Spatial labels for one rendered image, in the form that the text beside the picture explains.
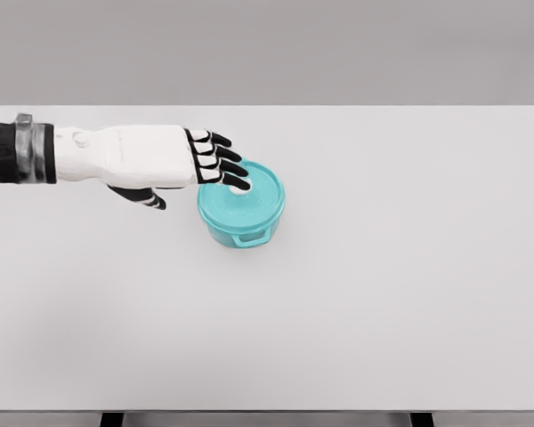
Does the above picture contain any teal pot lid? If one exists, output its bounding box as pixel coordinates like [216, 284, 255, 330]
[197, 157, 287, 236]

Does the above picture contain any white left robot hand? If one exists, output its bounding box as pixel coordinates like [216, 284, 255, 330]
[99, 125, 254, 212]

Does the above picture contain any teal pot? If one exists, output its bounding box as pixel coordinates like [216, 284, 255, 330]
[198, 195, 287, 249]

